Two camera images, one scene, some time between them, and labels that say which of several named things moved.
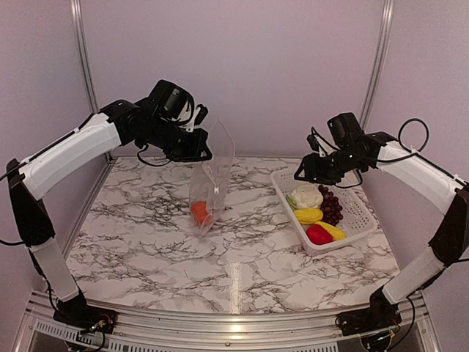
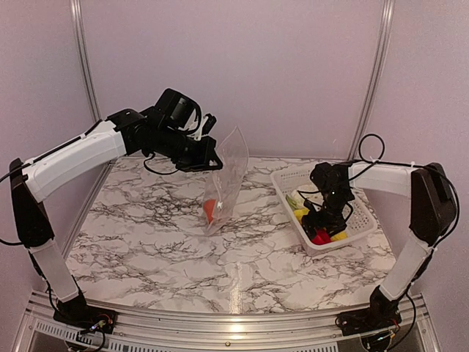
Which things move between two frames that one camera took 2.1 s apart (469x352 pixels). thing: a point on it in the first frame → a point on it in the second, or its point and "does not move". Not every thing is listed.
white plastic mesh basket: [357, 216] does not move
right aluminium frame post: [377, 67] does not move
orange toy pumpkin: [199, 210] → [209, 206]
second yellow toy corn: [335, 232] does not move
